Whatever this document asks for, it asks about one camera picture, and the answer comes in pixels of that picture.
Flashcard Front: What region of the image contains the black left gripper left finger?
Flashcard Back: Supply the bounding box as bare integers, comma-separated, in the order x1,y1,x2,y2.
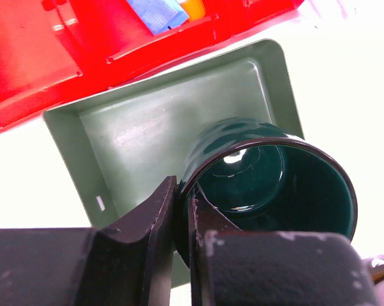
0,176,177,305

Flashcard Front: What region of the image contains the blue toothpaste tube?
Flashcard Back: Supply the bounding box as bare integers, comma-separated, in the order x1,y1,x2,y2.
128,0,189,35

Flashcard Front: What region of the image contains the green metal box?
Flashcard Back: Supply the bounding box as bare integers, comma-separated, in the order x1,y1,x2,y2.
42,38,305,289

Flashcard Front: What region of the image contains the dark green mug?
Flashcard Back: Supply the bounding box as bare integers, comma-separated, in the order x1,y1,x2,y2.
175,117,358,264

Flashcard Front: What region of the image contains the red plastic organizer bin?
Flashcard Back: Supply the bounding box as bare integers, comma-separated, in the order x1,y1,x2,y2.
0,1,300,133

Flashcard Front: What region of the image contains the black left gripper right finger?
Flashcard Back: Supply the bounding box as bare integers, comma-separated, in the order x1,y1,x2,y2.
187,187,378,305

